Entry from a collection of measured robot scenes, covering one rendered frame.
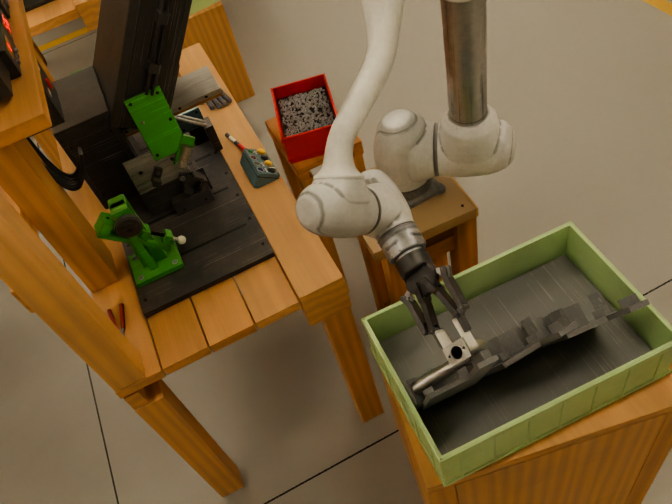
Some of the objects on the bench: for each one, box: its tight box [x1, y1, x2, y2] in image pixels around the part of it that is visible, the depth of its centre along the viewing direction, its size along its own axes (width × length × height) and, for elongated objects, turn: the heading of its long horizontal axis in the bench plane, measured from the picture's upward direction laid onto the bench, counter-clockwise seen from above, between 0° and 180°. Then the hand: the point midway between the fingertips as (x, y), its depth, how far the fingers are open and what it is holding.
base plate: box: [122, 107, 275, 318], centre depth 222 cm, size 42×110×2 cm, turn 34°
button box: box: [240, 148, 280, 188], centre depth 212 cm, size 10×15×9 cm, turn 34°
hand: (456, 340), depth 128 cm, fingers open, 4 cm apart
